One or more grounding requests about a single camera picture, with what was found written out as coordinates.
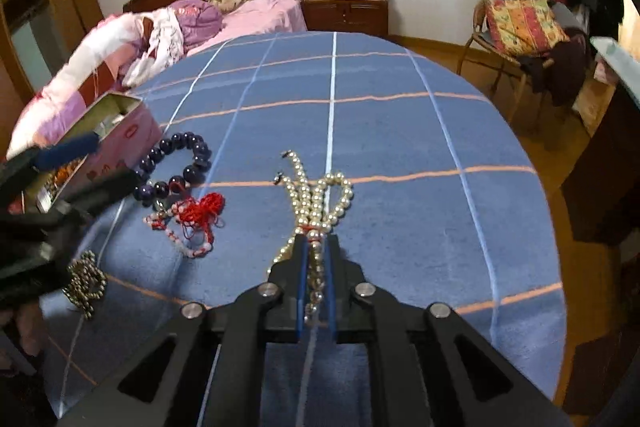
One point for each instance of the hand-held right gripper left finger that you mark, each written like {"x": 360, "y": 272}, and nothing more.
{"x": 301, "y": 287}

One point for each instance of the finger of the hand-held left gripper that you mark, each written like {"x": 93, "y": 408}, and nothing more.
{"x": 65, "y": 152}
{"x": 100, "y": 193}

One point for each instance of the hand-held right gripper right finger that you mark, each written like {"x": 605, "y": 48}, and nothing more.
{"x": 332, "y": 287}

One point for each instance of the pink tin box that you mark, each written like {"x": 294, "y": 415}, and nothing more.
{"x": 135, "y": 132}

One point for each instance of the pink patchwork quilt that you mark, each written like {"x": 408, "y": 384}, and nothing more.
{"x": 75, "y": 72}

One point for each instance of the white floral cloth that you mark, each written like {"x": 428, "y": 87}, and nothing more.
{"x": 160, "y": 42}

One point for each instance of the purple blanket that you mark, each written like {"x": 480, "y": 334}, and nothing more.
{"x": 200, "y": 24}

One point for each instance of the wooden nightstand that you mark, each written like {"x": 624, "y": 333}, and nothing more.
{"x": 345, "y": 14}

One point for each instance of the wooden chair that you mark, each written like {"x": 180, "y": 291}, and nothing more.
{"x": 477, "y": 37}

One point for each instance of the dark wooden desk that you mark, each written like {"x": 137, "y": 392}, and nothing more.
{"x": 600, "y": 167}

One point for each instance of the dark maroon garment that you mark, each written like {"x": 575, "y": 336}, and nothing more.
{"x": 562, "y": 72}

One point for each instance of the colourful patterned cushion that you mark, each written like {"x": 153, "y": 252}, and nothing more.
{"x": 525, "y": 24}

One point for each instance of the patterned curtain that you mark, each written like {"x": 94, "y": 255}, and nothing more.
{"x": 631, "y": 12}

